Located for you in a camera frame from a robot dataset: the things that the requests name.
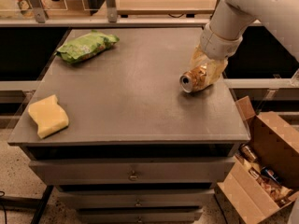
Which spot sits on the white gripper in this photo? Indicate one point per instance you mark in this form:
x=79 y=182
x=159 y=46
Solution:
x=218 y=46

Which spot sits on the orange soda can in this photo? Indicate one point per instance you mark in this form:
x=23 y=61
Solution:
x=193 y=79

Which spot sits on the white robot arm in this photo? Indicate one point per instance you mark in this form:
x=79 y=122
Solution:
x=221 y=36

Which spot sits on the brown can in box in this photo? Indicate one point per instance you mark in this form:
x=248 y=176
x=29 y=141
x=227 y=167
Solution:
x=248 y=153

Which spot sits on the blue can in box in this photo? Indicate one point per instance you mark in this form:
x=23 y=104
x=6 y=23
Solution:
x=270 y=174

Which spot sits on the yellow sponge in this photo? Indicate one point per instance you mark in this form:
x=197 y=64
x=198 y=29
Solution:
x=49 y=117

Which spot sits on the green chip bag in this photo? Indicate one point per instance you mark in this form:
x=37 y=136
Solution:
x=86 y=46

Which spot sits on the cardboard box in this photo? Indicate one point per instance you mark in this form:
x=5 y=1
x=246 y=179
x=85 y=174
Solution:
x=276 y=144

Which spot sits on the top drawer knob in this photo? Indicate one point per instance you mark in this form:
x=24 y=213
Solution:
x=133 y=176

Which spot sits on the snack packet in box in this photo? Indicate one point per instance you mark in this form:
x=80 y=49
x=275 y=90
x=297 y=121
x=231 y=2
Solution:
x=278 y=193

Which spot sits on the middle drawer knob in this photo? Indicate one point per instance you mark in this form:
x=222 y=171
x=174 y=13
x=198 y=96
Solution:
x=138 y=203

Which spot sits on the middle metal rail bracket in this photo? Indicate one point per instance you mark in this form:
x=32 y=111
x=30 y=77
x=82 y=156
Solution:
x=112 y=13

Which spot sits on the metal rail bracket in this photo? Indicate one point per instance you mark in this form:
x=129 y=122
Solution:
x=112 y=13
x=40 y=14

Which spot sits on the left metal rail bracket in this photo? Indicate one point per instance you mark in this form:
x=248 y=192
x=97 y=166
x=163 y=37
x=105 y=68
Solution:
x=40 y=14

